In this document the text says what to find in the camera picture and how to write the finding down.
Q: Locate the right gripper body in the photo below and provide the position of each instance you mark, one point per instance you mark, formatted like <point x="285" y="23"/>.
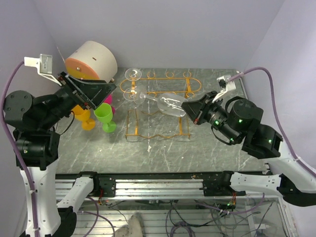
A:
<point x="209" y="110"/>

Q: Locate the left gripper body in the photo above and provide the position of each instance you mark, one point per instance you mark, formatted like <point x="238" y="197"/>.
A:
<point x="63" y="77"/>

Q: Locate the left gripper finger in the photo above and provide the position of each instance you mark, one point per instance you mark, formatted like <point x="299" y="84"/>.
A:
<point x="81" y="82"/>
<point x="94" y="95"/>

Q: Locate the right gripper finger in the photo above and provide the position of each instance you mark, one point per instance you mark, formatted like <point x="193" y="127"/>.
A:
<point x="200" y="98"/>
<point x="193" y="109"/>

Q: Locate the clear wine glass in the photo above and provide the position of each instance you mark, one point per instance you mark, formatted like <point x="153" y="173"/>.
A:
<point x="133" y="74"/>
<point x="167" y="103"/>
<point x="132" y="95"/>

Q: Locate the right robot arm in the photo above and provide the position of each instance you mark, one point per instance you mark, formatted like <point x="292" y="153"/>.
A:
<point x="240" y="122"/>

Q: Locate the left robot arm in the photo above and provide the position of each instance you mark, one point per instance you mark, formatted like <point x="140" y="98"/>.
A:
<point x="35" y="144"/>

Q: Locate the pink plastic goblet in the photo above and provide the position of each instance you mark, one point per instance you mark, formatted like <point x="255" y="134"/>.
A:
<point x="109" y="101"/>

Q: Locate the green plastic goblet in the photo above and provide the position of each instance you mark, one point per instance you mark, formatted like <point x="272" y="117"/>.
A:
<point x="104" y="114"/>

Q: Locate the orange plastic goblet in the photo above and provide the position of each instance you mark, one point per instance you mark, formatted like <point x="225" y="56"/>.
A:
<point x="83" y="116"/>

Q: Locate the cream cylindrical box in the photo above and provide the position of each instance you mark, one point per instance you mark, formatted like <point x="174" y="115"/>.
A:
<point x="92" y="61"/>

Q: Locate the white cloth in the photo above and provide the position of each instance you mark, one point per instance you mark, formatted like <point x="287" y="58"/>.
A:
<point x="134" y="228"/>

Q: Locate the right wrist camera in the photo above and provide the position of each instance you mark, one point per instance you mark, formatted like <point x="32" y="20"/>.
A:
<point x="226" y="87"/>

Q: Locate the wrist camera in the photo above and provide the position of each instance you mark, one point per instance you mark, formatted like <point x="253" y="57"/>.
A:
<point x="226" y="87"/>
<point x="43" y="64"/>

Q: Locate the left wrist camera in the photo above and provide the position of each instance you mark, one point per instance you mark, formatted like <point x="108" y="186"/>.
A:
<point x="43" y="64"/>

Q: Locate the gold wire glass rack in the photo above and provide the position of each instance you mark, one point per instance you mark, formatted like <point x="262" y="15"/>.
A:
<point x="156" y="111"/>

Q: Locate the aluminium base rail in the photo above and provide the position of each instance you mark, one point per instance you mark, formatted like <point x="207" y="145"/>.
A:
<point x="158" y="187"/>

